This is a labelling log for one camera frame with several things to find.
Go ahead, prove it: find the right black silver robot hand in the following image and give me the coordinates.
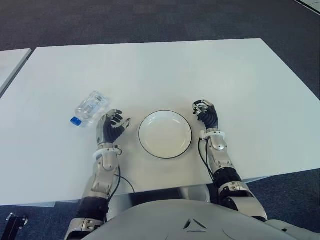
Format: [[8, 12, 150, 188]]
[[191, 99, 220, 130]]

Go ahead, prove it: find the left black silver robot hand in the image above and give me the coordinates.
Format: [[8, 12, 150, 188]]
[[95, 108, 132, 146]]

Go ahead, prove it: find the clear water bottle blue cap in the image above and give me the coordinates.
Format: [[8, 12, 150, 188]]
[[69, 90, 113, 128]]

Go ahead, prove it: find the white plate black rim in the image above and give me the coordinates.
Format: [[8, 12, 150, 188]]
[[138, 109, 194, 160]]

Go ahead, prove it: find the grey robot torso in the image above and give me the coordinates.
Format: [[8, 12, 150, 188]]
[[82, 186, 320, 240]]

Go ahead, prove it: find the white neighbouring table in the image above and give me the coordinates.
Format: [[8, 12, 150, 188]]
[[0, 48, 33, 98]]

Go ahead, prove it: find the black metal device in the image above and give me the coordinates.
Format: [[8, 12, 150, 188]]
[[6, 213, 28, 232]]

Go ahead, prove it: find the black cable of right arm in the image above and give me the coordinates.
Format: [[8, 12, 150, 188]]
[[198, 136, 221, 203]]

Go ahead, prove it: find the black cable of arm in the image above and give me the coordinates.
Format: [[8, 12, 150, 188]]
[[198, 136, 221, 203], [106, 164, 136, 223]]

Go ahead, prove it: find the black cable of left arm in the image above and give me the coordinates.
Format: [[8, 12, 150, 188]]
[[106, 164, 136, 223]]

